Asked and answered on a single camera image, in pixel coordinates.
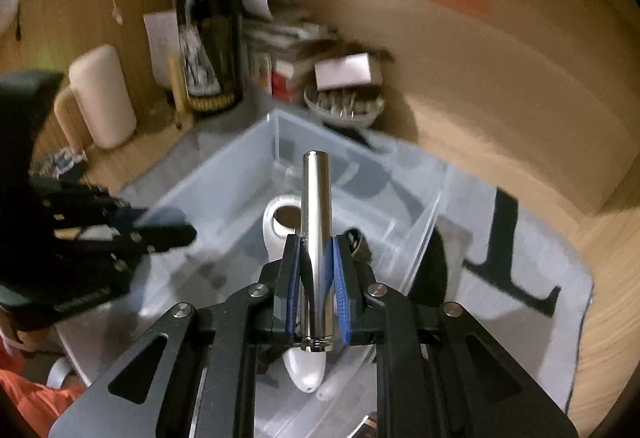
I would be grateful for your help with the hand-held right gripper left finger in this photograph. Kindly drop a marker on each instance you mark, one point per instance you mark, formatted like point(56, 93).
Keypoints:
point(292, 288)

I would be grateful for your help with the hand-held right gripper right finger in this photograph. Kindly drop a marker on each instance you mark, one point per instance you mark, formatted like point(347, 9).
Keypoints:
point(341, 288)

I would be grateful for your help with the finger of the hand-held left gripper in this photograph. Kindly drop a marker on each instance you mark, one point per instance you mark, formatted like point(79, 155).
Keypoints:
point(120, 213)
point(165, 235)

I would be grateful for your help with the white handheld device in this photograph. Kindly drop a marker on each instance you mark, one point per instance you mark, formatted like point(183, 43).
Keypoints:
point(272, 228)

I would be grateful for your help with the silver metal cylinder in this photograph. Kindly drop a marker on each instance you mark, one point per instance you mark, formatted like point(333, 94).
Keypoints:
point(316, 218)

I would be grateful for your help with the clear plastic storage bin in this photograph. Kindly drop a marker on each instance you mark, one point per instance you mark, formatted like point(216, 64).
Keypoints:
point(225, 178)

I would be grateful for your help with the crumpled wrapper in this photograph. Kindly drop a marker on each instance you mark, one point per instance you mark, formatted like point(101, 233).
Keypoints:
point(65, 163)

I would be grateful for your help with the pink mug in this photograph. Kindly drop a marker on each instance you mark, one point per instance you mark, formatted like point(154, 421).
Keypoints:
point(102, 98)

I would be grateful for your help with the pale wooden stick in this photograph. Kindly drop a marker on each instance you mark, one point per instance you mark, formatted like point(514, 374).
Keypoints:
point(179, 93)

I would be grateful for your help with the white handwritten note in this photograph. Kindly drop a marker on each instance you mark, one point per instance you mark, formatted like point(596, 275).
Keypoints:
point(160, 43)

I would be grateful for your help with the small white round object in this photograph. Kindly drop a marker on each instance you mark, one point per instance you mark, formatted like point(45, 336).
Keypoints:
point(60, 374)

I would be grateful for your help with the white bowl of marbles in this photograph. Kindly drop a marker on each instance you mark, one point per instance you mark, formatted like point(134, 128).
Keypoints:
point(345, 110)

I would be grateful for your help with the grey mat with black letters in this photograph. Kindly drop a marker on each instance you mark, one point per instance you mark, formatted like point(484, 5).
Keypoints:
point(540, 248)

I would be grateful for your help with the dark wine bottle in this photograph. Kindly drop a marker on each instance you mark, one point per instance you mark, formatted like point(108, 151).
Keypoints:
point(210, 28)

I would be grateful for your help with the orange cloth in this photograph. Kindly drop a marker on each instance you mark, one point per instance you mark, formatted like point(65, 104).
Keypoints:
point(30, 403)

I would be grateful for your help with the small pink box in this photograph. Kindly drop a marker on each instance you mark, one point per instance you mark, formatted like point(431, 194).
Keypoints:
point(345, 68)

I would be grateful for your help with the stack of books and papers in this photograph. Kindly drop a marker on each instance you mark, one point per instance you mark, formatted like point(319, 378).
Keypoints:
point(285, 48)

